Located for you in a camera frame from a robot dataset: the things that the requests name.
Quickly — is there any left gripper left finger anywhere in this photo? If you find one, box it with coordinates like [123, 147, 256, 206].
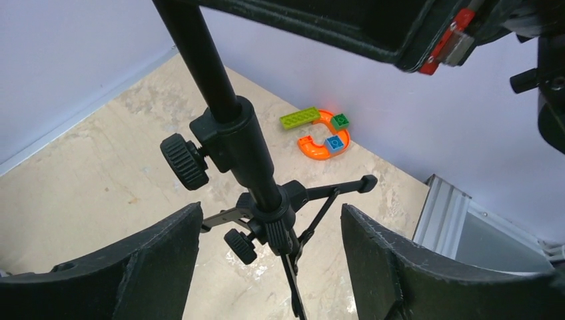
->
[1, 203, 203, 319]

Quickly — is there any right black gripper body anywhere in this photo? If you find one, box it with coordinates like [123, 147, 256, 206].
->
[471, 0, 564, 153]

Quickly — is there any green lego brick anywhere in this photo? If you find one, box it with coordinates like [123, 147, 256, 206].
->
[279, 107, 321, 130]

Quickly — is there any black tripod shock-mount stand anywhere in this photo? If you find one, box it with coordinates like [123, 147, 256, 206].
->
[154, 1, 377, 319]

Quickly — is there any small blue lego block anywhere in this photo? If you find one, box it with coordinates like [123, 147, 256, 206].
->
[324, 135, 345, 155]

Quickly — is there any small green block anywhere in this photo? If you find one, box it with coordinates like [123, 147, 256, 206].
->
[330, 113, 350, 131]

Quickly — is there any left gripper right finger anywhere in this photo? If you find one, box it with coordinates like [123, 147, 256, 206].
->
[341, 204, 564, 319]

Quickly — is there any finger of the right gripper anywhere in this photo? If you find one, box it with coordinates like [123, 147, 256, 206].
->
[189, 0, 475, 73]

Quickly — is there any orange toy piece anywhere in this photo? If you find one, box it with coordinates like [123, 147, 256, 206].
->
[297, 109, 351, 161]

